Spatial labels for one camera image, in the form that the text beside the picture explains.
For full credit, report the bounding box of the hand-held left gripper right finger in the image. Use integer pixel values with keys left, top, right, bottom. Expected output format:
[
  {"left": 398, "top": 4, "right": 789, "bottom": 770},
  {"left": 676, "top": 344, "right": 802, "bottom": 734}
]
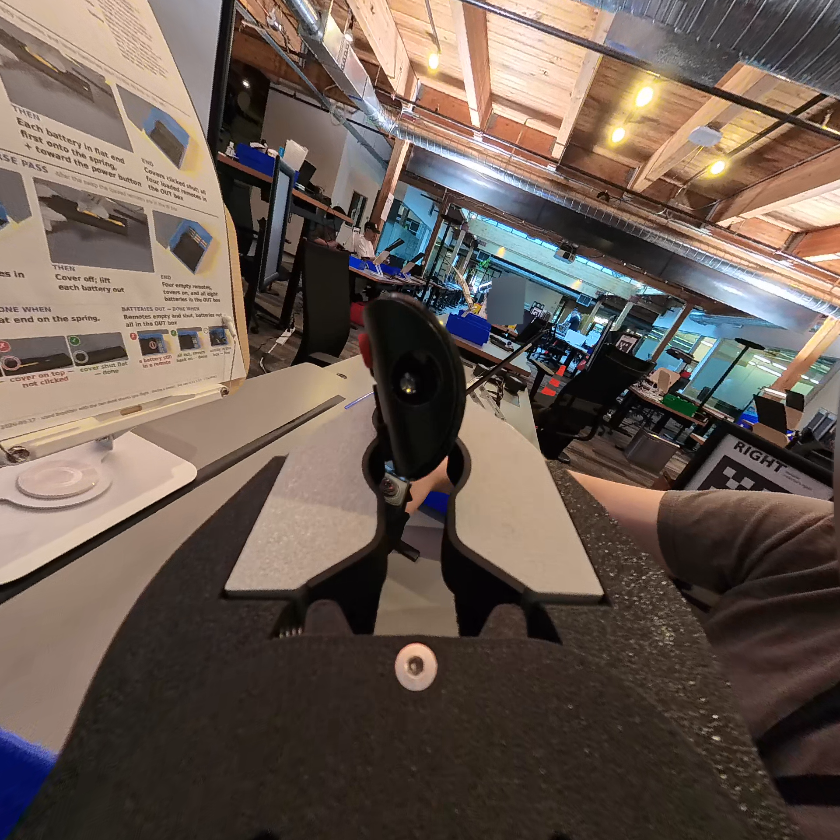
[{"left": 444, "top": 431, "right": 607, "bottom": 631}]

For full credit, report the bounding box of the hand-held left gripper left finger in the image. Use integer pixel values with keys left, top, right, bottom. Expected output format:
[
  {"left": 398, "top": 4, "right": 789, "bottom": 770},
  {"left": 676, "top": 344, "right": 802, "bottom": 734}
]
[{"left": 224, "top": 407, "right": 391, "bottom": 631}]

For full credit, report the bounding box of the black remote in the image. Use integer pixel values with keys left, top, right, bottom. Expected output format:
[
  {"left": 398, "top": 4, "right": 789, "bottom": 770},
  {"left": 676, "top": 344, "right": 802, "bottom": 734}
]
[{"left": 359, "top": 292, "right": 468, "bottom": 483}]

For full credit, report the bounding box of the black office chair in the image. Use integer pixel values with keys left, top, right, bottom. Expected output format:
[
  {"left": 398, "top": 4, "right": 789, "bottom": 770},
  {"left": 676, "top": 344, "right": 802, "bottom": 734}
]
[
  {"left": 290, "top": 235, "right": 355, "bottom": 368},
  {"left": 537, "top": 343, "right": 653, "bottom": 456}
]

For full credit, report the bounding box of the white stand with black rod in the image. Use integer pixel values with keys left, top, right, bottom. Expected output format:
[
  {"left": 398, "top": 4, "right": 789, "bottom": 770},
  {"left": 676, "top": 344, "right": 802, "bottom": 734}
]
[{"left": 465, "top": 314, "right": 553, "bottom": 404}]

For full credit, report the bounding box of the black framed display on stand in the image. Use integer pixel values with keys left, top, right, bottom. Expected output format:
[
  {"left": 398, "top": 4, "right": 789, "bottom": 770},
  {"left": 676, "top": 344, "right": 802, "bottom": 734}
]
[{"left": 255, "top": 157, "right": 299, "bottom": 332}]

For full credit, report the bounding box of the printed instruction poster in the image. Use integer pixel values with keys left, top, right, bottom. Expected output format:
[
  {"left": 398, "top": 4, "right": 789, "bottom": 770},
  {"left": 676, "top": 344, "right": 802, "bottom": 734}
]
[{"left": 0, "top": 0, "right": 250, "bottom": 437}]

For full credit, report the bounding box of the large silver air duct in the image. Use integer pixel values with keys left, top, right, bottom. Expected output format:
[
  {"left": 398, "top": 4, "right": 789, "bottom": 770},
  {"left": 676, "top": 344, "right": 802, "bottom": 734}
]
[{"left": 283, "top": 0, "right": 840, "bottom": 329}]

